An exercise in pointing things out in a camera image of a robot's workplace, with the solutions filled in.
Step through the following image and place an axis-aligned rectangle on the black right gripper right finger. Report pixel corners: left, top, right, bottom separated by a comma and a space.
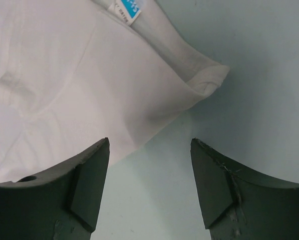
190, 138, 299, 240

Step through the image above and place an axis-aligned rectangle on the white t shirt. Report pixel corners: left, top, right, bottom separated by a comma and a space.
0, 0, 229, 183

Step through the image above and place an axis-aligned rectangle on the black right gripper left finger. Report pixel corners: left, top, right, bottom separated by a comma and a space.
0, 138, 110, 240

